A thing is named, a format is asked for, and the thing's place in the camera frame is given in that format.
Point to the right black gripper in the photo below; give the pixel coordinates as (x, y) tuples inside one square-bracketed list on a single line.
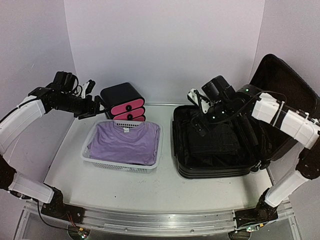
[(197, 127)]

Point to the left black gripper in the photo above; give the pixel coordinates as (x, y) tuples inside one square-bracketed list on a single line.
[(88, 111)]

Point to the black garment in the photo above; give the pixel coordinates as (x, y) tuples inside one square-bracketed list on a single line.
[(220, 140)]

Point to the black ribbed hard-shell suitcase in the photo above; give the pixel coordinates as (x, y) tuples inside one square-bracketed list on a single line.
[(272, 74)]

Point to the black pink three-drawer organizer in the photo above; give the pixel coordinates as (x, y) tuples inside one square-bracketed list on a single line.
[(123, 102)]

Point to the purple cloth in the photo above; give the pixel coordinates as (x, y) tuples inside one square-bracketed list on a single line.
[(136, 146)]

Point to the white perforated plastic basket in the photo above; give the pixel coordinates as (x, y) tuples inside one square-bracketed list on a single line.
[(115, 165)]

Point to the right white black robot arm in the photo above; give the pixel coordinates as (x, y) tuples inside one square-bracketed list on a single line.
[(263, 106)]

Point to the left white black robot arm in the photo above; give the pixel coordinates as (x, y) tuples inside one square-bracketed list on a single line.
[(64, 93)]

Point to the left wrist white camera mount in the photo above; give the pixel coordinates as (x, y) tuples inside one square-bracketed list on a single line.
[(87, 88)]

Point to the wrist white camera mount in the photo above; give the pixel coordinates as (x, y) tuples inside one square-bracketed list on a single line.
[(202, 101), (87, 88)]

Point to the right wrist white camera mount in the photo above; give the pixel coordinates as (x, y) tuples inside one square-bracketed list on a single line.
[(202, 101)]

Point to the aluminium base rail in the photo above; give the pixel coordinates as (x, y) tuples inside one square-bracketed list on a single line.
[(176, 224)]

